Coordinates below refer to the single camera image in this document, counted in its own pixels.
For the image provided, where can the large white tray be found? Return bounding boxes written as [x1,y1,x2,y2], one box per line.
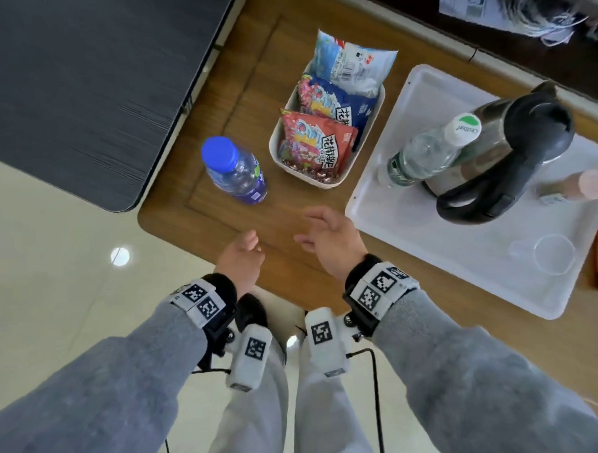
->
[338,56,598,330]

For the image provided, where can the person's left forearm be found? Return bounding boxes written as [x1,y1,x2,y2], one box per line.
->
[0,297,213,453]

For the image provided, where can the black right tracker cable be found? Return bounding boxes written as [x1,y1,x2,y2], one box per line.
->
[346,347,387,453]

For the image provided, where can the person's leg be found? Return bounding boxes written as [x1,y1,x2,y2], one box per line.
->
[194,333,292,453]
[289,339,379,453]

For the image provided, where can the person's right leg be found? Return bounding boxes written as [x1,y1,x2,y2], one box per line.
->
[289,339,379,453]

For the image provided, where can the steel kettle with black lid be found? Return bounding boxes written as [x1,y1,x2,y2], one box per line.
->
[416,79,580,228]

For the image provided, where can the person's right hand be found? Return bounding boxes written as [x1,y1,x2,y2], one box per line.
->
[292,203,371,284]

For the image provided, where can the green cap water bottle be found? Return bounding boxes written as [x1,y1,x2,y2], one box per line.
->
[375,112,485,189]

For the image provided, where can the white marker right wrist tracker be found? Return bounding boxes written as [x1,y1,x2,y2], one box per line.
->
[302,252,425,380]

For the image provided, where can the light blue white packet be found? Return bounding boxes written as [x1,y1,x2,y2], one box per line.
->
[312,25,402,101]

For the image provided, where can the blue cap water bottle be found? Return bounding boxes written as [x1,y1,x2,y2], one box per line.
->
[199,134,269,208]

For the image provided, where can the white plastic basket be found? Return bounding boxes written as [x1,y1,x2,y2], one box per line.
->
[264,57,391,192]

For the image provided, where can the white marker wrist tracker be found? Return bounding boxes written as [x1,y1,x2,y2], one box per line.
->
[302,252,425,380]
[167,270,276,396]

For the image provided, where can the dark blue snack packet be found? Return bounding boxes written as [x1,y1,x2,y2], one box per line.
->
[296,71,381,153]

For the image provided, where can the red snack packet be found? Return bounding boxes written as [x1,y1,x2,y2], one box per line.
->
[276,105,362,181]

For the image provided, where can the person's left hand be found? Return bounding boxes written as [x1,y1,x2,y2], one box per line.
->
[212,229,269,303]

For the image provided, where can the pile of candies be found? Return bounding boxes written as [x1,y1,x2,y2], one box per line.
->
[279,155,345,186]

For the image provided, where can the person's right forearm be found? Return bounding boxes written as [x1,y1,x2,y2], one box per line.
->
[370,280,598,453]

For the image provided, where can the clear plastic cup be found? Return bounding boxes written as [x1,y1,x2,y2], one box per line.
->
[506,232,578,279]

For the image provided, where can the white marker left wrist tracker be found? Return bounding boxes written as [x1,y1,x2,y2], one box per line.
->
[167,270,276,396]

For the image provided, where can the small pink capped bottle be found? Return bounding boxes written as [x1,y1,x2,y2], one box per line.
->
[536,169,598,205]

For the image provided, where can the person's left leg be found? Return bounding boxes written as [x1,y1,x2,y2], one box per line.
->
[194,333,292,453]

